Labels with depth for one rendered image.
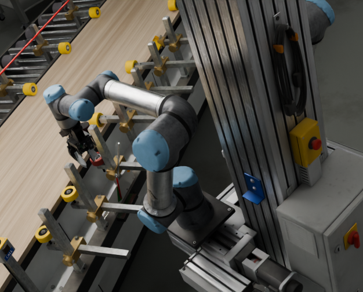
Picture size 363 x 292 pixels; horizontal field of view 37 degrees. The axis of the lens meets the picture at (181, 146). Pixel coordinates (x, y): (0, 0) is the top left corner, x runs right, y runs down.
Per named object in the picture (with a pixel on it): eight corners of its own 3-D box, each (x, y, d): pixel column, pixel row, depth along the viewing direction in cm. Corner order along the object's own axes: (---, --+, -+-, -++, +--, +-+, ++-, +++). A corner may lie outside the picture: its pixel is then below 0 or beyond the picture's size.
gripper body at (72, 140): (82, 159, 198) (68, 134, 190) (69, 150, 204) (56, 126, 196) (98, 146, 201) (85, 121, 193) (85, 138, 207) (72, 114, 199)
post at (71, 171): (111, 230, 272) (72, 161, 242) (108, 235, 269) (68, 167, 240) (105, 229, 273) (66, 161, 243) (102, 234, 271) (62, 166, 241)
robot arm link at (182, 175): (210, 192, 204) (200, 166, 195) (188, 216, 197) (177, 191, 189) (186, 182, 211) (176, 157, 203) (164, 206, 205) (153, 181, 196)
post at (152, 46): (178, 105, 338) (154, 40, 308) (175, 109, 336) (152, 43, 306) (173, 106, 339) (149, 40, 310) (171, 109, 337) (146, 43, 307)
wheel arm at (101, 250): (131, 255, 239) (129, 249, 236) (129, 261, 237) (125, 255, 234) (53, 245, 258) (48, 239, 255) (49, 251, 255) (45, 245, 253)
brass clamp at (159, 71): (171, 63, 325) (169, 56, 322) (163, 76, 317) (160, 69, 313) (162, 63, 328) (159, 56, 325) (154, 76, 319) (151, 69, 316)
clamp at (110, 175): (126, 162, 283) (123, 155, 279) (116, 181, 274) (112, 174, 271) (118, 161, 285) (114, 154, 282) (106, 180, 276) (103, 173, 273)
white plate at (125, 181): (135, 176, 291) (129, 163, 284) (115, 214, 273) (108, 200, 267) (134, 176, 291) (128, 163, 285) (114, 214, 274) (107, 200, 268)
